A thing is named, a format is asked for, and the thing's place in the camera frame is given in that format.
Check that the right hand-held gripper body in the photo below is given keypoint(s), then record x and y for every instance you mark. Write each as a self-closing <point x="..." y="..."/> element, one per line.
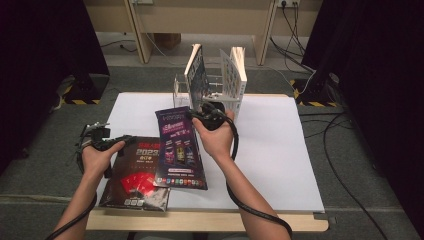
<point x="213" y="115"/>

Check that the thick purple and blue magazine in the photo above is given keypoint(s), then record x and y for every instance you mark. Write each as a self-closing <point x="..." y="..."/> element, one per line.
<point x="198" y="80"/>

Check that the white wall socket with plugs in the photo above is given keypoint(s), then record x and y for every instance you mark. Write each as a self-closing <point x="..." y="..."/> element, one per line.
<point x="288" y="3"/>

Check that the white power strip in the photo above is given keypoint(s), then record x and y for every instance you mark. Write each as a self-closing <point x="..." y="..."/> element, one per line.
<point x="142" y="1"/>

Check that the grey table corner bracket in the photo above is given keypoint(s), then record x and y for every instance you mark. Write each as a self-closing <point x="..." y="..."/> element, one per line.
<point x="330" y="220"/>

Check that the white table cover sheet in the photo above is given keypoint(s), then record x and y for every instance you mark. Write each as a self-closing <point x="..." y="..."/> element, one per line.
<point x="266" y="160"/>

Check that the person's right hand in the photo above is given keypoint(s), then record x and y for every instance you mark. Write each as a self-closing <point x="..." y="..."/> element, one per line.
<point x="218" y="143"/>

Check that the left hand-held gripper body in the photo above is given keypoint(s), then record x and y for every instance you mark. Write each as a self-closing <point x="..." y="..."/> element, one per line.
<point x="100" y="138"/>

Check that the light wooden table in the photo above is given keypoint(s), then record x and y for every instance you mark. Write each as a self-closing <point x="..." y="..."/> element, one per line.
<point x="200" y="221"/>

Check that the clear acrylic book rack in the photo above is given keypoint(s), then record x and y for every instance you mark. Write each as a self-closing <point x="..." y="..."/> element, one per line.
<point x="180" y="100"/>

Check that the dark magazine with red label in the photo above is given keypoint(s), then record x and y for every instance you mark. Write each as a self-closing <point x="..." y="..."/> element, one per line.
<point x="133" y="166"/>

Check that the person's left hand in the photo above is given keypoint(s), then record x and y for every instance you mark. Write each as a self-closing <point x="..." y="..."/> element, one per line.
<point x="100" y="163"/>

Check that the beige wooden desk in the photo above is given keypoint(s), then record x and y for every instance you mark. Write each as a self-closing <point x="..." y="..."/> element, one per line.
<point x="200" y="16"/>

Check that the brown cardboard box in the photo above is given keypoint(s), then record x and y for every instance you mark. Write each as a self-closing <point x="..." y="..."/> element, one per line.
<point x="168" y="40"/>

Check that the black curtain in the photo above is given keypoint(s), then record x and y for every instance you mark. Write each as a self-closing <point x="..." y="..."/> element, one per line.
<point x="40" y="66"/>
<point x="383" y="83"/>

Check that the thin purple magazine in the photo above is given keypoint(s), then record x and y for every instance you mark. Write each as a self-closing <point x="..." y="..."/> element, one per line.
<point x="180" y="150"/>

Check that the black stand base striped tape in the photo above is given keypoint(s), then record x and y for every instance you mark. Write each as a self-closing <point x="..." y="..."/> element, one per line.
<point x="315" y="93"/>
<point x="86" y="90"/>

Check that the white book with picture grid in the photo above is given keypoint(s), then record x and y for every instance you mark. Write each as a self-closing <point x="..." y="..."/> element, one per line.
<point x="233" y="76"/>

